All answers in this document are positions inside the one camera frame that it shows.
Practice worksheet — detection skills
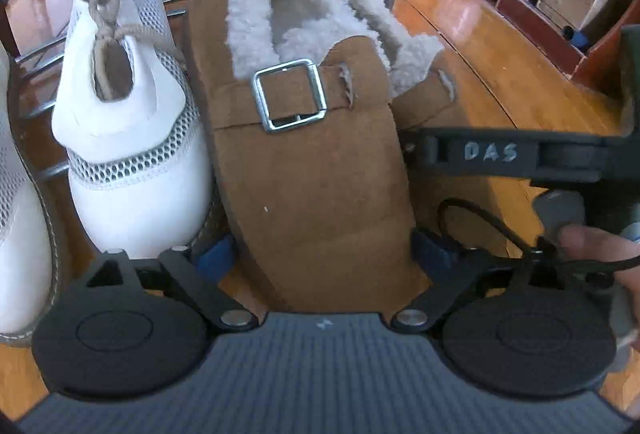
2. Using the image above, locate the dark green object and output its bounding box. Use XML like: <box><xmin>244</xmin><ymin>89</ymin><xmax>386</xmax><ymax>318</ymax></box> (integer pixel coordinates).
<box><xmin>616</xmin><ymin>24</ymin><xmax>640</xmax><ymax>139</ymax></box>

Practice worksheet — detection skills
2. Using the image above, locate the brown fleece-lined shoe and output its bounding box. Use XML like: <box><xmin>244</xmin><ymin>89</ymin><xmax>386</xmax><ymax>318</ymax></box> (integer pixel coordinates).
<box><xmin>392</xmin><ymin>34</ymin><xmax>506</xmax><ymax>235</ymax></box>
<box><xmin>189</xmin><ymin>0</ymin><xmax>447</xmax><ymax>313</ymax></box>

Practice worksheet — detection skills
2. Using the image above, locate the person's right hand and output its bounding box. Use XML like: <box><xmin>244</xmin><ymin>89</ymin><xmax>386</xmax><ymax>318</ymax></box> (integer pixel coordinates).
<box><xmin>556</xmin><ymin>223</ymin><xmax>640</xmax><ymax>287</ymax></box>

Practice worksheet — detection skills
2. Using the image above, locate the blue tube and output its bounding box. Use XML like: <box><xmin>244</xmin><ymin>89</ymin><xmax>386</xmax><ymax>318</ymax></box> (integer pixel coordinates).
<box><xmin>561</xmin><ymin>25</ymin><xmax>592</xmax><ymax>51</ymax></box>

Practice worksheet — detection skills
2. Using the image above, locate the black cable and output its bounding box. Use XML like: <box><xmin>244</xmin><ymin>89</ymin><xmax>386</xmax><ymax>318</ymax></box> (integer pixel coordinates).
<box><xmin>436</xmin><ymin>198</ymin><xmax>640</xmax><ymax>276</ymax></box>

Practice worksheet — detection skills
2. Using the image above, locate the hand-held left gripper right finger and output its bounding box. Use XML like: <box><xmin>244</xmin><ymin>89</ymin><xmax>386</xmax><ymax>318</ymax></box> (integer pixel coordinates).
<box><xmin>391</xmin><ymin>229</ymin><xmax>568</xmax><ymax>334</ymax></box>

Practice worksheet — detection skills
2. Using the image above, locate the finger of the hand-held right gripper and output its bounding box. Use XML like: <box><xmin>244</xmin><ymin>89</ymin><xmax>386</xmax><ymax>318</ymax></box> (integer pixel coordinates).
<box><xmin>398</xmin><ymin>126</ymin><xmax>432</xmax><ymax>167</ymax></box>

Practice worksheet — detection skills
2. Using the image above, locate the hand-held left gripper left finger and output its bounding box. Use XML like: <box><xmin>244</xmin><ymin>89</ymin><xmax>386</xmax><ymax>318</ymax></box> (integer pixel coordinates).
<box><xmin>85</xmin><ymin>234</ymin><xmax>261</xmax><ymax>334</ymax></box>

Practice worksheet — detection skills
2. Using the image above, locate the red-brown wooden shelf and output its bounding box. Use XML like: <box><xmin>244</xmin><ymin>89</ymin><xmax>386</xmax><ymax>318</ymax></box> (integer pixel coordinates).
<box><xmin>496</xmin><ymin>0</ymin><xmax>640</xmax><ymax>89</ymax></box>

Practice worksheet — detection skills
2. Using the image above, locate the white mesh sneaker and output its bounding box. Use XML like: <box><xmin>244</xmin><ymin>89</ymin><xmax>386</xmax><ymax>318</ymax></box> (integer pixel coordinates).
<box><xmin>51</xmin><ymin>0</ymin><xmax>215</xmax><ymax>261</ymax></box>
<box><xmin>0</xmin><ymin>43</ymin><xmax>68</xmax><ymax>349</ymax></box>

